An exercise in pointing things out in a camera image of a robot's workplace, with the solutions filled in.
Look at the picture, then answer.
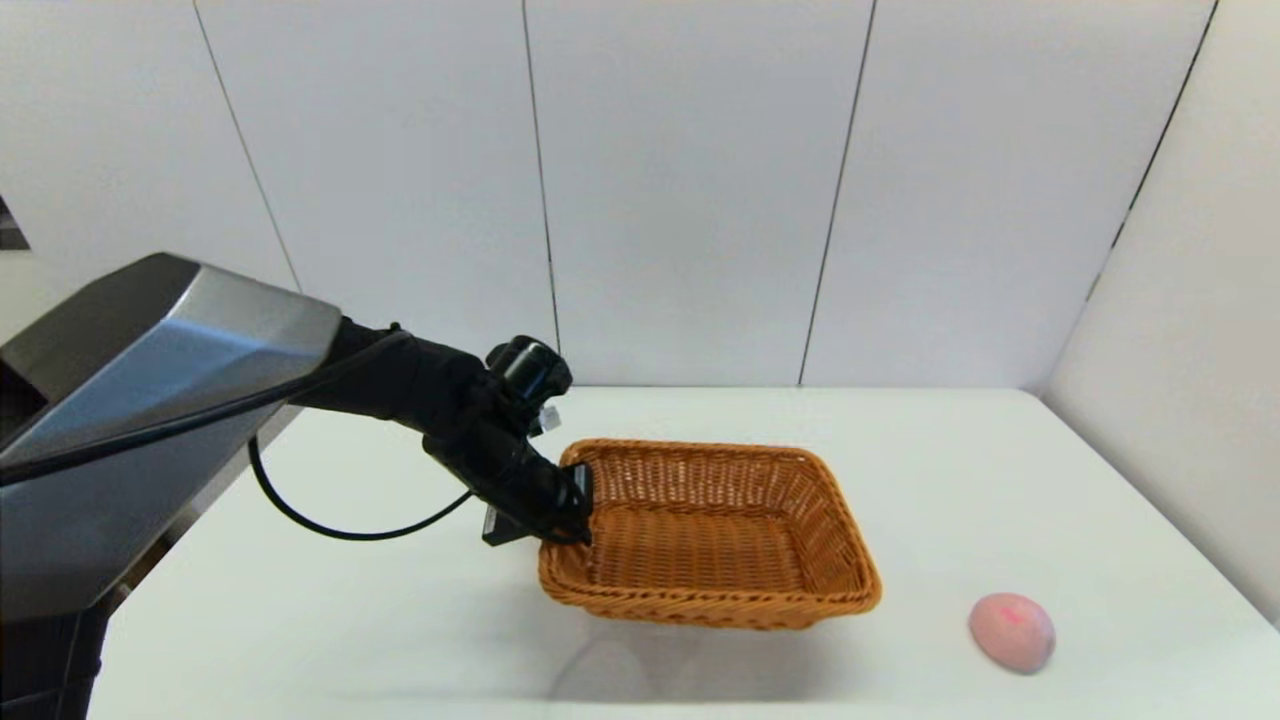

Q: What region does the orange woven wicker basket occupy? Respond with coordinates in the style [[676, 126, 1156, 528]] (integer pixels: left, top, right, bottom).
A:
[[538, 438, 883, 631]]

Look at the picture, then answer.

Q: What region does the pink peach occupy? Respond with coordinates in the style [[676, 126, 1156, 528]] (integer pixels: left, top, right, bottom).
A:
[[968, 592, 1057, 675]]

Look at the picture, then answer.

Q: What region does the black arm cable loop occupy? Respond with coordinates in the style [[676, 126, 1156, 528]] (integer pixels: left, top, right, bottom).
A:
[[0, 325, 481, 542]]

